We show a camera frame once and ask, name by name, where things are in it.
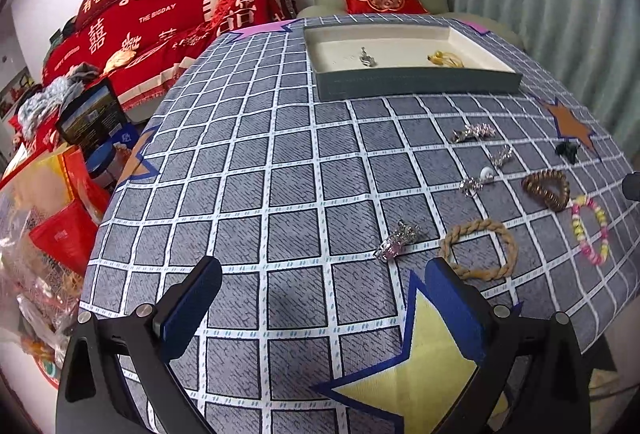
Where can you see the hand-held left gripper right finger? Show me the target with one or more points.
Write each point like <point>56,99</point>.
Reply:
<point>452,304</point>

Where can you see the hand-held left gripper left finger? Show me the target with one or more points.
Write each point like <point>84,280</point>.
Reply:
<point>192,309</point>

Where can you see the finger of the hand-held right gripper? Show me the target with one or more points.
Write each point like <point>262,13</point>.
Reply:
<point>634,186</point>

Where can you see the silver pearl brooch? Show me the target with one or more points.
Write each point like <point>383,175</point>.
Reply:
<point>475,182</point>

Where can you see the sparkly silver hair clip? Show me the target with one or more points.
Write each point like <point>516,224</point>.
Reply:
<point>472,132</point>

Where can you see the green tray with cream lining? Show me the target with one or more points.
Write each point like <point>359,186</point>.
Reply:
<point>400,82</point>

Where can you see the red paper bag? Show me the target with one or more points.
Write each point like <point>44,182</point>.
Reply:
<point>65,236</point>

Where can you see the blue round tin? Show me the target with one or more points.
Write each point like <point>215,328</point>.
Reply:
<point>102,169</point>

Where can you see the clear plastic bags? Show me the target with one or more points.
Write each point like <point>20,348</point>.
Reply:
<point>25,274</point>

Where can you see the grey checked star tablecloth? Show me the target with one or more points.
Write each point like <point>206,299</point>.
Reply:
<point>300,164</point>

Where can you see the orange paper bag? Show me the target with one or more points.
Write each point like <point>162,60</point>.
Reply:
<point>45,179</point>

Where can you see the black printed box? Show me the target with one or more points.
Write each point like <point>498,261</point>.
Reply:
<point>92,114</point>

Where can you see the grey cloth pile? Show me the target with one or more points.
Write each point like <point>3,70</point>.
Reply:
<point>50,99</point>

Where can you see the cream round fan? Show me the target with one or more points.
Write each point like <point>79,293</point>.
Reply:
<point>120,59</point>

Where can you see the small silver charm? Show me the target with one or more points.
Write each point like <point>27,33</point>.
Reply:
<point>367,58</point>

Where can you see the red printed sofa cover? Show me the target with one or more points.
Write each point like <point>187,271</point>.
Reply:
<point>165,9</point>

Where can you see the low wall picture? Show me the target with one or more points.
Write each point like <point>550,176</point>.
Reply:
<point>15,94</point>

